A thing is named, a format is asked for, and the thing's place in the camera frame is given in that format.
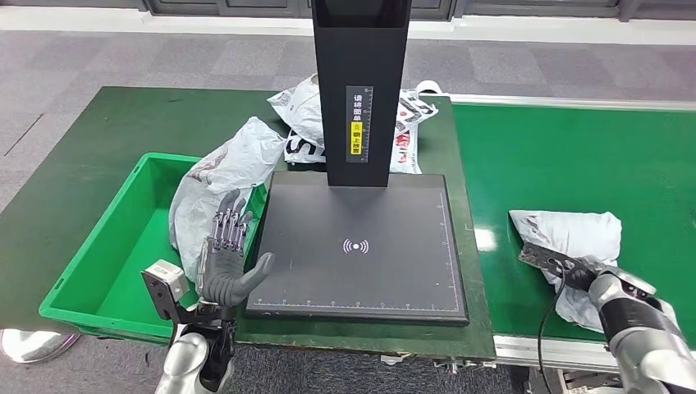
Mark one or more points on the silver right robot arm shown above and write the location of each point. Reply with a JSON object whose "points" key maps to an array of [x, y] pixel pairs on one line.
{"points": [[647, 337]]}

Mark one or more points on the plain white parcel bag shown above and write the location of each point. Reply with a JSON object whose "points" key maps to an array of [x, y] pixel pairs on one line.
{"points": [[234, 158]]}

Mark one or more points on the white parcel bag, black-red print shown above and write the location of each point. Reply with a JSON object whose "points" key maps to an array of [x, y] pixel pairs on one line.
{"points": [[299, 109]]}

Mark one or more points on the ruler label sticker, yellow patch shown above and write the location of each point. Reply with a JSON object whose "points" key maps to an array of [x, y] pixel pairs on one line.
{"points": [[359, 119]]}

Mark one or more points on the black inbound scanner machine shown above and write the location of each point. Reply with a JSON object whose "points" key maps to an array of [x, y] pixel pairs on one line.
{"points": [[380, 255]]}

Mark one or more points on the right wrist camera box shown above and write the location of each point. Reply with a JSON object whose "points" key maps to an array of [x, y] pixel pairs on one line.
{"points": [[543, 258]]}

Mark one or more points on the green plastic crate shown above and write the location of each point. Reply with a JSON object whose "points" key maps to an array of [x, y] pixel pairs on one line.
{"points": [[119, 272]]}

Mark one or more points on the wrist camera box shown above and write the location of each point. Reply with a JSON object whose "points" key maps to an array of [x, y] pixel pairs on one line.
{"points": [[543, 258], [163, 283]]}

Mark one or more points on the aluminium conveyor frame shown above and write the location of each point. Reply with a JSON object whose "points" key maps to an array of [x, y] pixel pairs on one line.
{"points": [[543, 350]]}

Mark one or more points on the shiny silver robot base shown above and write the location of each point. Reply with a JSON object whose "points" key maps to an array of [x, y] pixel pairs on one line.
{"points": [[32, 345]]}

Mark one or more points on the green conveyor belt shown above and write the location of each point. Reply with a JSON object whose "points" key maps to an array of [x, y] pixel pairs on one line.
{"points": [[543, 163]]}

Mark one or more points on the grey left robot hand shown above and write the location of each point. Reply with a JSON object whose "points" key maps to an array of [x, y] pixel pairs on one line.
{"points": [[220, 277]]}

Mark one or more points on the dark green work table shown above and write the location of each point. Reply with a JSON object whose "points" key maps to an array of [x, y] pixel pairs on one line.
{"points": [[108, 125]]}

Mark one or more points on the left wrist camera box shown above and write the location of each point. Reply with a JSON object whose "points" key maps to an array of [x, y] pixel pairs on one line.
{"points": [[163, 283]]}

